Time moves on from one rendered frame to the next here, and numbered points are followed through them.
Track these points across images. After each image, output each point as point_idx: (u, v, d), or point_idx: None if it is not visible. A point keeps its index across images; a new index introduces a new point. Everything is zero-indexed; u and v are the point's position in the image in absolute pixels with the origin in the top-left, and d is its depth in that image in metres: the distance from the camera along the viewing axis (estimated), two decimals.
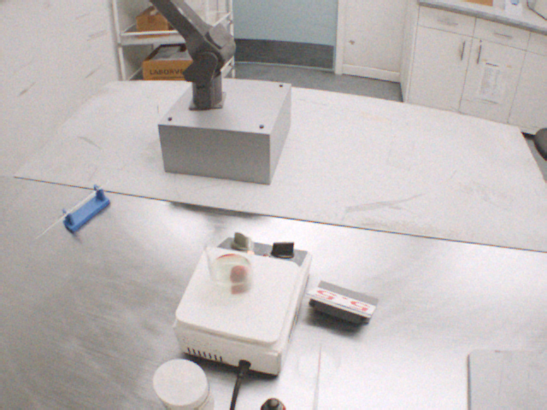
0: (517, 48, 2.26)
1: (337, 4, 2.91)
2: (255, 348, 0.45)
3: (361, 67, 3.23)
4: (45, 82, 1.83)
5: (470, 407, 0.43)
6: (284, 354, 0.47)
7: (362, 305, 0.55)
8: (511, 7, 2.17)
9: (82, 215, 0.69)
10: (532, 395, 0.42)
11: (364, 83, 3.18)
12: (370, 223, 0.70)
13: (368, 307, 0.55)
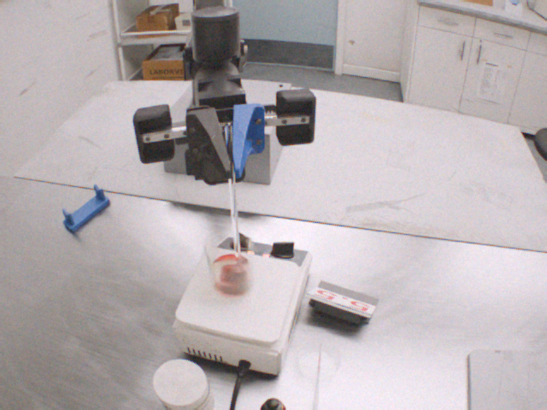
0: (517, 48, 2.26)
1: (337, 4, 2.91)
2: (255, 348, 0.45)
3: (361, 67, 3.23)
4: (45, 82, 1.83)
5: (470, 407, 0.43)
6: (284, 354, 0.47)
7: (362, 305, 0.55)
8: (511, 7, 2.17)
9: (82, 215, 0.69)
10: (532, 395, 0.42)
11: (364, 83, 3.18)
12: (370, 223, 0.70)
13: (368, 307, 0.55)
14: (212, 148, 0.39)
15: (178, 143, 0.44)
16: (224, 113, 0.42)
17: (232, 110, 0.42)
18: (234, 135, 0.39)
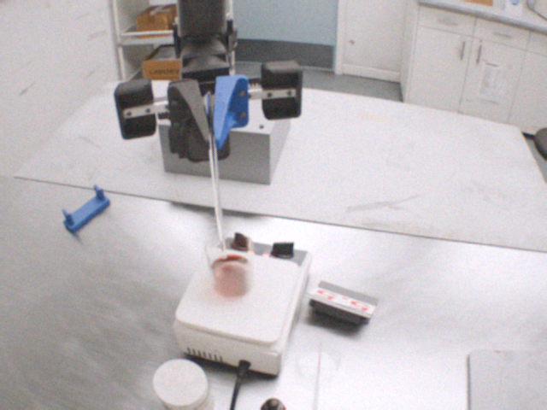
0: (517, 48, 2.26)
1: (337, 4, 2.91)
2: (255, 348, 0.45)
3: (361, 67, 3.23)
4: (45, 82, 1.83)
5: (470, 407, 0.43)
6: (284, 354, 0.47)
7: (362, 305, 0.55)
8: (511, 7, 2.17)
9: (82, 215, 0.69)
10: (532, 395, 0.42)
11: (364, 83, 3.18)
12: (370, 223, 0.70)
13: (368, 307, 0.55)
14: (192, 120, 0.36)
15: (160, 119, 0.41)
16: (207, 86, 0.40)
17: (214, 84, 0.40)
18: (215, 106, 0.36)
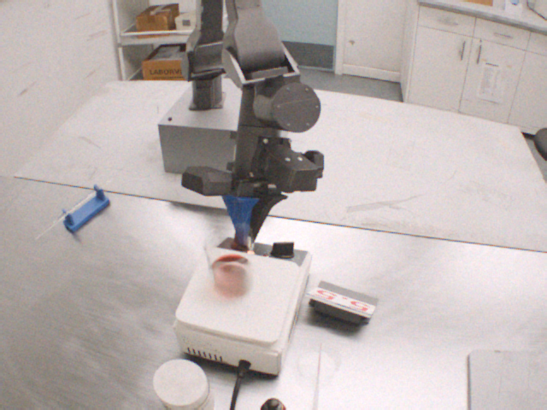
0: (517, 48, 2.26)
1: (337, 4, 2.91)
2: (255, 348, 0.45)
3: (361, 67, 3.23)
4: (45, 82, 1.83)
5: (470, 407, 0.43)
6: (284, 354, 0.47)
7: (362, 305, 0.55)
8: (511, 7, 2.17)
9: (82, 215, 0.69)
10: (532, 395, 0.42)
11: (364, 83, 3.18)
12: (370, 223, 0.70)
13: (368, 307, 0.55)
14: (255, 218, 0.60)
15: None
16: (247, 178, 0.58)
17: (242, 178, 0.57)
18: (235, 216, 0.58)
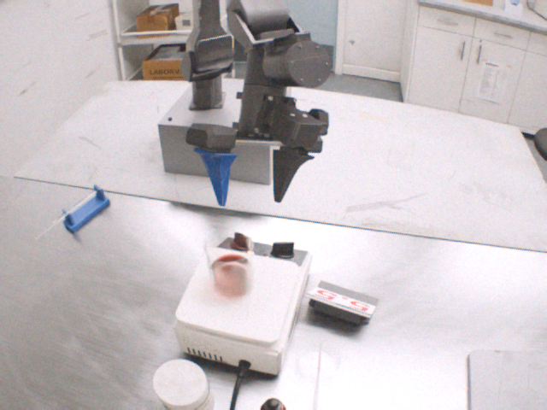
0: (517, 48, 2.26)
1: (337, 4, 2.91)
2: (255, 348, 0.45)
3: (361, 67, 3.23)
4: (45, 82, 1.83)
5: (470, 407, 0.43)
6: (284, 354, 0.47)
7: (362, 305, 0.55)
8: (511, 7, 2.17)
9: (82, 215, 0.69)
10: (532, 395, 0.42)
11: (364, 83, 3.18)
12: (370, 223, 0.70)
13: (368, 307, 0.55)
14: (282, 178, 0.61)
15: (270, 141, 0.55)
16: None
17: (270, 139, 0.59)
18: (215, 176, 0.55)
